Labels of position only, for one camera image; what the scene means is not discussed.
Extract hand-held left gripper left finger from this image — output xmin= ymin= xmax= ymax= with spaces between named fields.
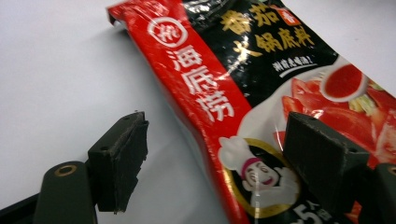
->
xmin=87 ymin=111 xmax=150 ymax=215

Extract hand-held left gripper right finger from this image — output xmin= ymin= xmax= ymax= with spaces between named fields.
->
xmin=282 ymin=111 xmax=372 ymax=219

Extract red and black seasoning packet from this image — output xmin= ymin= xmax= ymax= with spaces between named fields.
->
xmin=106 ymin=0 xmax=396 ymax=224

